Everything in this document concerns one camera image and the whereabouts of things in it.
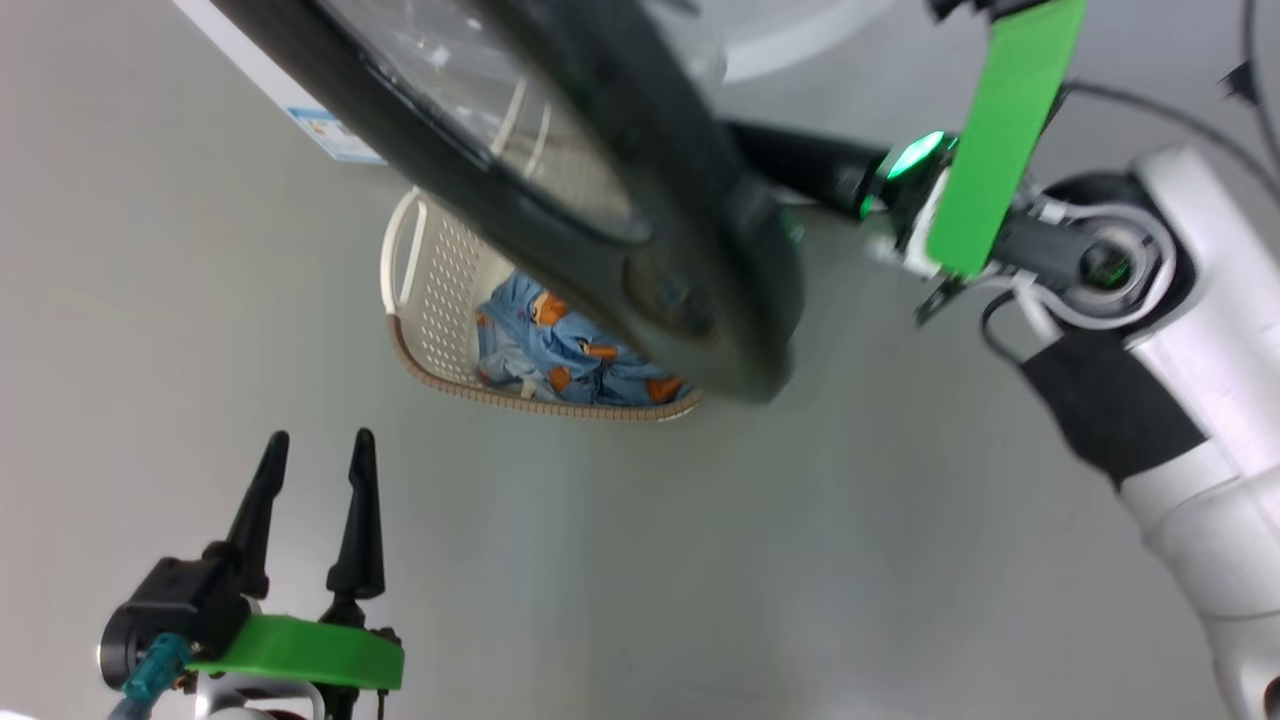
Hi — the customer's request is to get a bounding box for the blue energy label sticker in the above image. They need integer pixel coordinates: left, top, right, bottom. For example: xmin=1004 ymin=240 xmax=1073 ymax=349
xmin=287 ymin=104 xmax=387 ymax=165

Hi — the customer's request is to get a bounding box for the cream perforated laundry basket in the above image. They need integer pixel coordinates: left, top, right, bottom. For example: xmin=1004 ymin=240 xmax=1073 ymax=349
xmin=380 ymin=188 xmax=703 ymax=422

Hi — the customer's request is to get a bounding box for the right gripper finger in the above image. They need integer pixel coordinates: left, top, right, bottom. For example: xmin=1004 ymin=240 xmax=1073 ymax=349
xmin=725 ymin=120 xmax=889 ymax=211

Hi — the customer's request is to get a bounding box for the teal connector camera cable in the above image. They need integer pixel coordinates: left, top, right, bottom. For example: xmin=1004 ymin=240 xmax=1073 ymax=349
xmin=105 ymin=632 xmax=193 ymax=720

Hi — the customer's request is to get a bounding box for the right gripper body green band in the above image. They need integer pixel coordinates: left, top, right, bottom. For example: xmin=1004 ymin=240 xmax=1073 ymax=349
xmin=866 ymin=0 xmax=1090 ymax=283

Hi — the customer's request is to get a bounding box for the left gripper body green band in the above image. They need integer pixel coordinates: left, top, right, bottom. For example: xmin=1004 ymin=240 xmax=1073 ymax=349
xmin=188 ymin=613 xmax=407 ymax=720

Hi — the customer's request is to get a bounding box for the white front-load washing machine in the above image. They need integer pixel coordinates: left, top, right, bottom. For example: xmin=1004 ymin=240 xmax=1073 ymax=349
xmin=175 ymin=0 xmax=891 ymax=164

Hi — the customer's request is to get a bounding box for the black glass washing machine door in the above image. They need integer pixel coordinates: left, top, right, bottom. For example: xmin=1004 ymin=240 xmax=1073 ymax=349
xmin=205 ymin=0 xmax=807 ymax=405

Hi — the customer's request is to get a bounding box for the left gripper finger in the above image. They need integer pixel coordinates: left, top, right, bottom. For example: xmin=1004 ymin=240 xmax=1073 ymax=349
xmin=204 ymin=430 xmax=292 ymax=600
xmin=320 ymin=428 xmax=387 ymax=627

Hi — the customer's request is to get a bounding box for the blue bear-print garment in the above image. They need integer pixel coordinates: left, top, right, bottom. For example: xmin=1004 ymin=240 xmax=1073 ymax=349
xmin=475 ymin=270 xmax=694 ymax=406

